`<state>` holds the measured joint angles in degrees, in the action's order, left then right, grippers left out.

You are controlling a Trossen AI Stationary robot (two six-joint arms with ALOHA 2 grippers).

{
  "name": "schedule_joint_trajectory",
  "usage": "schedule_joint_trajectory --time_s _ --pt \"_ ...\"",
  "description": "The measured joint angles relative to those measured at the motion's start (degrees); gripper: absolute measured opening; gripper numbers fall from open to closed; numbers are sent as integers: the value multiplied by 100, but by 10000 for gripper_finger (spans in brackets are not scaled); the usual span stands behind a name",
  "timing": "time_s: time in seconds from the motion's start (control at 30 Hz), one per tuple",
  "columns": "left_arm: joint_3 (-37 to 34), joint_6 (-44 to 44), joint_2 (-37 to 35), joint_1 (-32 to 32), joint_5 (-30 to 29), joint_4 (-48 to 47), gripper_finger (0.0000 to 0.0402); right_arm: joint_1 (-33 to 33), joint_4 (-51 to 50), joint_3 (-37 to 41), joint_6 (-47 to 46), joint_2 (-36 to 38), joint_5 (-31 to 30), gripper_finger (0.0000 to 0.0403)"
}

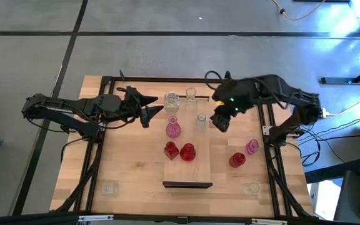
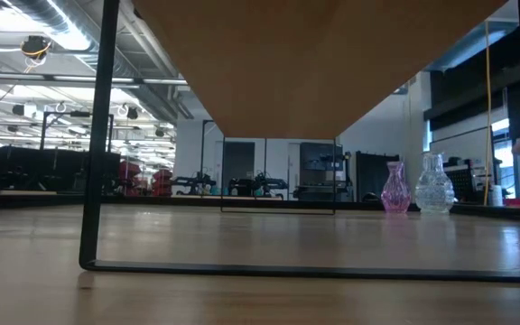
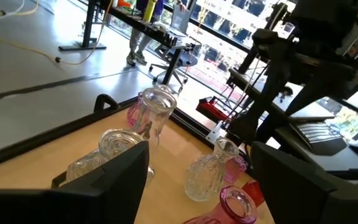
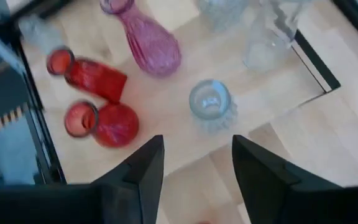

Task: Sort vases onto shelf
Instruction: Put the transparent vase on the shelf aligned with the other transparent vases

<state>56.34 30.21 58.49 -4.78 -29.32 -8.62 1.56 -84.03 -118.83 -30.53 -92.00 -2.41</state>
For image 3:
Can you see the grey office chair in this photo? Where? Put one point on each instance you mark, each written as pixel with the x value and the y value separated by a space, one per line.
pixel 183 59

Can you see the black aluminium table frame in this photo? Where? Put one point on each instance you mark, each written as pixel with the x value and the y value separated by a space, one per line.
pixel 42 137

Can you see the clear textured wide-neck vase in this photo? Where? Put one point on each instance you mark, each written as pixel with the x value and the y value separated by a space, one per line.
pixel 117 144

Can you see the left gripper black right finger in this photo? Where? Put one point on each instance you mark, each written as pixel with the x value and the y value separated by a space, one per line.
pixel 300 202

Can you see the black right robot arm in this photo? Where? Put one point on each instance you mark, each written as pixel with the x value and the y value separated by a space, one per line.
pixel 278 77

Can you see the grey laptop desk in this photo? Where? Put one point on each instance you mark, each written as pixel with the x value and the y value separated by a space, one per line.
pixel 337 161

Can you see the person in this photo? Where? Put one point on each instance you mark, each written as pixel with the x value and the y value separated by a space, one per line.
pixel 137 43

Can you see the red toolbox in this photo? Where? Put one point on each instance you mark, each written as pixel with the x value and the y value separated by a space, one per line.
pixel 211 109

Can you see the pink ribbed glass vase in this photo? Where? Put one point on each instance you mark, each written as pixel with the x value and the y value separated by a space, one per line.
pixel 133 113
pixel 219 214
pixel 235 169

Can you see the yellow bottle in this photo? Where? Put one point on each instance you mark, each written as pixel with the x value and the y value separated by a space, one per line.
pixel 149 11

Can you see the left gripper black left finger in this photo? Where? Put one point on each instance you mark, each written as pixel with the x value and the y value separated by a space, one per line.
pixel 104 202

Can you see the clear ribbed bulbous vase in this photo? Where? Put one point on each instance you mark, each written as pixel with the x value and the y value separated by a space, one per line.
pixel 207 177

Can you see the grey laptop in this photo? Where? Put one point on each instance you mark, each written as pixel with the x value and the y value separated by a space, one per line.
pixel 319 137

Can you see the tall clear glass vase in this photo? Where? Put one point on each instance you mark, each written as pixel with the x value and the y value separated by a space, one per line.
pixel 155 115

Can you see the black desk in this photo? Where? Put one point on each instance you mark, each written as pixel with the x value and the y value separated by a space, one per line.
pixel 87 28

